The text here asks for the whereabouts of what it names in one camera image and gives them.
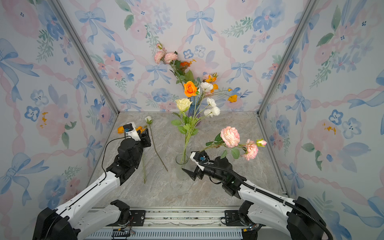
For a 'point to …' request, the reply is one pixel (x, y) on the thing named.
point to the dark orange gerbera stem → (188, 76)
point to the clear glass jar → (181, 160)
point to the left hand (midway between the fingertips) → (145, 128)
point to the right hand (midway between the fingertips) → (188, 158)
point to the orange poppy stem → (233, 98)
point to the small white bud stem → (148, 120)
